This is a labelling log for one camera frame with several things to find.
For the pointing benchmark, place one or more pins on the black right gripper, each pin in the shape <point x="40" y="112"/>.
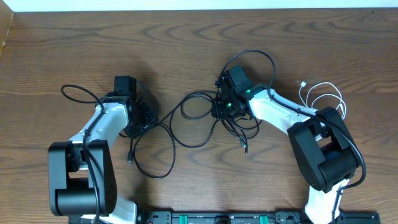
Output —
<point x="221" y="114"/>

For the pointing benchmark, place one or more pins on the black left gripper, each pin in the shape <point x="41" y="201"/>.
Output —
<point x="152" y="119"/>

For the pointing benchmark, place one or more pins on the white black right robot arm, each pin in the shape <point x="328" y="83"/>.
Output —
<point x="325" y="152"/>

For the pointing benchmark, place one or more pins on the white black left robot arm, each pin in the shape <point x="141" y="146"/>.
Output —
<point x="82" y="183"/>

